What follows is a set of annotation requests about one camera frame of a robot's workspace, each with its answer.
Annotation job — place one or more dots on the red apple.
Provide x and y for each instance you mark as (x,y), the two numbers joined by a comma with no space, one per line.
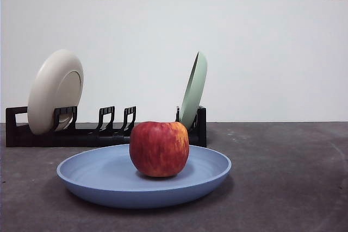
(159,150)

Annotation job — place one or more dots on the beige plate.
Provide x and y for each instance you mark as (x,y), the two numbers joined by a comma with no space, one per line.
(51,85)

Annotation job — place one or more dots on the blue plate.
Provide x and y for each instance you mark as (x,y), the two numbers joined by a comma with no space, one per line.
(95,177)

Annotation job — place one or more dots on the black plate rack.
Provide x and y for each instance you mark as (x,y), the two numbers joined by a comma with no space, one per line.
(54,139)

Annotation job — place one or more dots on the green plate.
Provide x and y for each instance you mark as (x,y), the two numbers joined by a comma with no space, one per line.
(194,88)

